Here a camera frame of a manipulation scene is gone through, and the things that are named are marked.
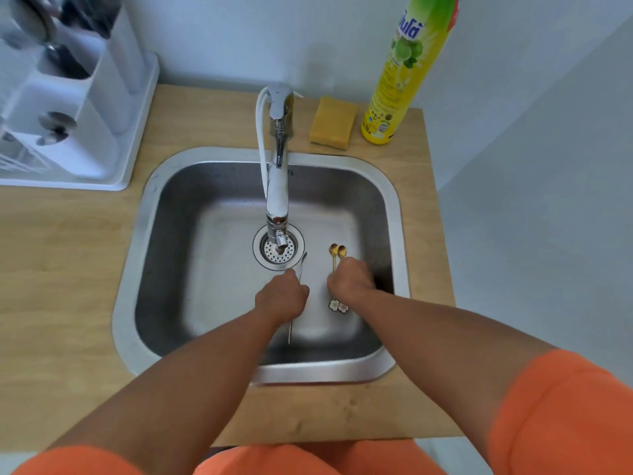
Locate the person's left hand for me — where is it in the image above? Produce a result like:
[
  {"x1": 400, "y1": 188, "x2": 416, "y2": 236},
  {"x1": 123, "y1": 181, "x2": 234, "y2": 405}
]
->
[{"x1": 255, "y1": 268, "x2": 311, "y2": 326}]

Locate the person's right hand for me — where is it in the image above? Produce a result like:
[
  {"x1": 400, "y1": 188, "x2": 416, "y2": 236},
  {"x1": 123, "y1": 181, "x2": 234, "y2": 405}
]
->
[{"x1": 326, "y1": 257, "x2": 377, "y2": 307}]

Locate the gold flower handled spoon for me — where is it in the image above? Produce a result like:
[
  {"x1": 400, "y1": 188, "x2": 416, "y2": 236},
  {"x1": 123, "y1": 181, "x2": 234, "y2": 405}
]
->
[
  {"x1": 337, "y1": 245, "x2": 351, "y2": 315},
  {"x1": 328, "y1": 243, "x2": 342, "y2": 313}
]

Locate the slim white handled spoon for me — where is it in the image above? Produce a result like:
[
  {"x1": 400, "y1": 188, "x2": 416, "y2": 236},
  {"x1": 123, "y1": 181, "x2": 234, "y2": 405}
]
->
[{"x1": 287, "y1": 251, "x2": 309, "y2": 346}]

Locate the chrome faucet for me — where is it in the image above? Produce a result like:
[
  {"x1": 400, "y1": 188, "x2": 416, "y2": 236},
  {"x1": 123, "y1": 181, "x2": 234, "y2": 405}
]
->
[{"x1": 266, "y1": 83, "x2": 296, "y2": 253}]

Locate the white cutlery holder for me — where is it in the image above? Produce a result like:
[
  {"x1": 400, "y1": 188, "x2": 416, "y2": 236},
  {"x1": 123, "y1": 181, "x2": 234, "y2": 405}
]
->
[{"x1": 2, "y1": 4, "x2": 149, "y2": 181}]

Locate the cutlery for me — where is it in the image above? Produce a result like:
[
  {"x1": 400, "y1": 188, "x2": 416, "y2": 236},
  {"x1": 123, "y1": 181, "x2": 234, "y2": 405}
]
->
[{"x1": 91, "y1": 0, "x2": 122, "y2": 40}]

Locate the person's right forearm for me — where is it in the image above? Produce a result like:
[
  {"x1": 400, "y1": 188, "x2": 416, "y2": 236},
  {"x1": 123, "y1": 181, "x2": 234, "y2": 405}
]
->
[{"x1": 353, "y1": 289, "x2": 560, "y2": 460}]

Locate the person's left forearm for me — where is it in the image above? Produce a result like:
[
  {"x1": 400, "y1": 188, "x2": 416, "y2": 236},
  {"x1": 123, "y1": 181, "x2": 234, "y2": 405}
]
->
[{"x1": 47, "y1": 309, "x2": 283, "y2": 475}]

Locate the steel sink drain strainer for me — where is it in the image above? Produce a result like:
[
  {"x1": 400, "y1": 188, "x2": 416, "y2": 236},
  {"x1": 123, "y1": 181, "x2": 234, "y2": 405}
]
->
[{"x1": 252, "y1": 223, "x2": 306, "y2": 272}]

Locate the stainless steel sink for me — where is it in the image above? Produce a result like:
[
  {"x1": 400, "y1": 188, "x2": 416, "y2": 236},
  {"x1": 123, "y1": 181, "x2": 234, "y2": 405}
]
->
[{"x1": 111, "y1": 146, "x2": 411, "y2": 385}]

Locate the yellow sponge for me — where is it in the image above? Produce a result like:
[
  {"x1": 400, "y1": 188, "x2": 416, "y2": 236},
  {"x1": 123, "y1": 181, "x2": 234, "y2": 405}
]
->
[{"x1": 309, "y1": 96, "x2": 359, "y2": 151}]

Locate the yellow dish soap bottle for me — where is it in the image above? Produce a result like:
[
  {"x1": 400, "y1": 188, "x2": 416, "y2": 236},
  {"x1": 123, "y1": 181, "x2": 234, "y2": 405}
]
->
[{"x1": 361, "y1": 0, "x2": 464, "y2": 146}]

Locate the white plastic drain tray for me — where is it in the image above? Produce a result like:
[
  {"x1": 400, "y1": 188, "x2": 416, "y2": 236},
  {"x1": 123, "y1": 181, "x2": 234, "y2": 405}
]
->
[{"x1": 0, "y1": 53, "x2": 161, "y2": 192}]

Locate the orange shirt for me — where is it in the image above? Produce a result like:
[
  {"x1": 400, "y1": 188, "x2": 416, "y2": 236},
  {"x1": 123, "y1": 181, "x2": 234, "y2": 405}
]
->
[{"x1": 12, "y1": 350, "x2": 633, "y2": 475}]

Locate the dark utensil head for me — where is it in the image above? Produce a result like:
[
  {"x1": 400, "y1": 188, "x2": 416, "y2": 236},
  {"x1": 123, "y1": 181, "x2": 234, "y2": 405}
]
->
[{"x1": 59, "y1": 0, "x2": 95, "y2": 26}]

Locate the white faucet hose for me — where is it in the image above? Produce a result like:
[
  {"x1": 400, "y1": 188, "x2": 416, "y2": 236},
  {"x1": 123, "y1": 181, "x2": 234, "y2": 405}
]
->
[{"x1": 255, "y1": 87, "x2": 272, "y2": 199}]

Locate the steel cup with black handle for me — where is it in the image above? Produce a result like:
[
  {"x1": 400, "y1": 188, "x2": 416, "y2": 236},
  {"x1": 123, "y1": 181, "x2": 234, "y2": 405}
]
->
[{"x1": 9, "y1": 0, "x2": 92, "y2": 80}]

